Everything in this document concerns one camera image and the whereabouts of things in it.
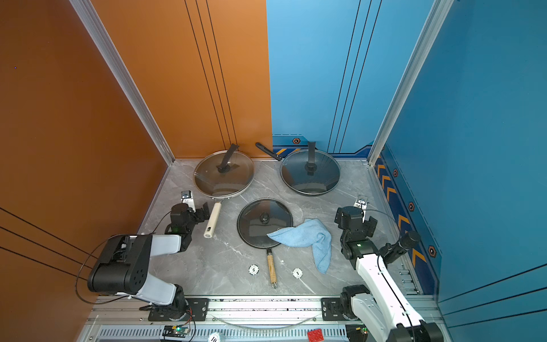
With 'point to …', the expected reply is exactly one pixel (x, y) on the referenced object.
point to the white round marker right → (297, 273)
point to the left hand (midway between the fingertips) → (197, 201)
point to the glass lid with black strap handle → (224, 173)
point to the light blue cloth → (310, 233)
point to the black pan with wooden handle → (271, 268)
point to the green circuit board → (175, 331)
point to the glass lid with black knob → (258, 217)
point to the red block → (315, 335)
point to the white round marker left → (253, 269)
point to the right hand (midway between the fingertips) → (356, 212)
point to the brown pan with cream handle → (209, 229)
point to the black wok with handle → (308, 172)
